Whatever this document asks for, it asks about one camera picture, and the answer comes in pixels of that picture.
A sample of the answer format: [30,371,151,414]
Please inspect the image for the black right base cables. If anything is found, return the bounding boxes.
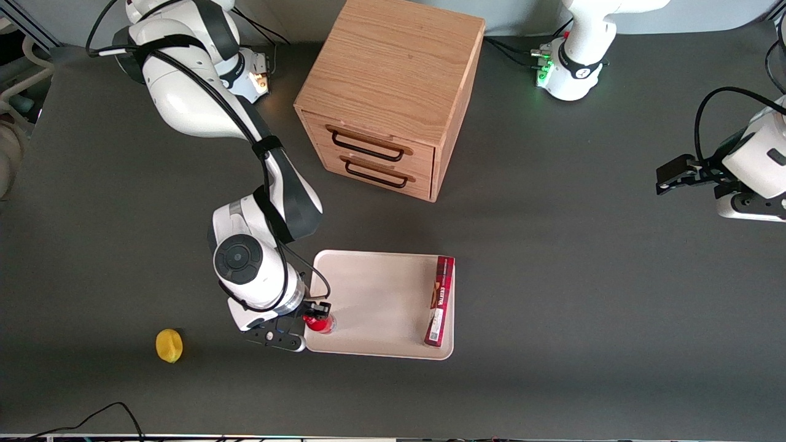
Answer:
[232,7,295,77]

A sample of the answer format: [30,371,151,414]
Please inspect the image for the black hanging cable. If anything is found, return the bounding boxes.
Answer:
[764,15,786,94]

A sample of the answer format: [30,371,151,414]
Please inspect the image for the black metal drawer handle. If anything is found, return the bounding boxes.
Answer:
[344,161,410,190]
[331,130,407,163]

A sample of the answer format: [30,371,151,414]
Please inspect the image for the red snack box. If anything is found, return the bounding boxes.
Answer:
[423,255,456,349]

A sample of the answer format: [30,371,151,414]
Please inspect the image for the yellow lemon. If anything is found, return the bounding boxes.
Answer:
[155,328,184,365]

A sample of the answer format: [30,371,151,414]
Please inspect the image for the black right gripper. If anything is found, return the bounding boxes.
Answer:
[241,300,333,348]

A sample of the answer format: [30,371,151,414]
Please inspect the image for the wooden drawer front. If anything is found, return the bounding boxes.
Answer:
[301,112,436,177]
[318,151,435,201]

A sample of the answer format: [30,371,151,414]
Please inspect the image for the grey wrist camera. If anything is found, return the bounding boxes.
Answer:
[715,192,786,222]
[244,331,307,353]

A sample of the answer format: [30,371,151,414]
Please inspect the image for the white rounded object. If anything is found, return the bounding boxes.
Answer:
[0,117,29,202]

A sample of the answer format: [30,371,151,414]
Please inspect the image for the beige plastic tray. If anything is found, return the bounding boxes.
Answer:
[303,249,456,361]

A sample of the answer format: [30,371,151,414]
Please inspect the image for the black table edge cable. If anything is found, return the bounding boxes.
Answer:
[21,401,146,442]

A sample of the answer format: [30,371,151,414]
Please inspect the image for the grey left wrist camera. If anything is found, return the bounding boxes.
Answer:
[715,192,786,222]

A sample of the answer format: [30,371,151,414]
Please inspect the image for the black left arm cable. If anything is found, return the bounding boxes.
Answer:
[694,86,786,165]

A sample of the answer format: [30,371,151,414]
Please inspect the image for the black left base cables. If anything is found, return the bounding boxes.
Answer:
[484,18,575,69]

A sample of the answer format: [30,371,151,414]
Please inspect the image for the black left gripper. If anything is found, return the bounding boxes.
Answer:
[655,147,739,196]

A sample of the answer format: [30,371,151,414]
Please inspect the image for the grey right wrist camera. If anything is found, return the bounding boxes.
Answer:
[244,331,307,353]

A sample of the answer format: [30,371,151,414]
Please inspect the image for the red coke bottle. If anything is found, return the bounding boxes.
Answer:
[303,311,338,336]

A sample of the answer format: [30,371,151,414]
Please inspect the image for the white hose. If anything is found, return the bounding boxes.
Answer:
[0,34,57,116]

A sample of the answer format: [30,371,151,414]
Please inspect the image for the grey aluminium frame bar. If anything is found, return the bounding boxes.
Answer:
[0,0,63,51]

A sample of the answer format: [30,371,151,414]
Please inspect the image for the wooden drawer cabinet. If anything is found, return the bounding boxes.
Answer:
[293,0,486,204]

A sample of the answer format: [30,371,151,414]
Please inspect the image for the black base cables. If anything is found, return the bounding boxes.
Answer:
[232,7,295,77]
[484,18,575,69]

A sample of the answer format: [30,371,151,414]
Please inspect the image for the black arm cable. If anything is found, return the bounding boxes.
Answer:
[85,0,333,315]
[694,86,786,165]

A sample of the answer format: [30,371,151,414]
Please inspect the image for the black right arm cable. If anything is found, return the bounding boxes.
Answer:
[85,0,333,315]

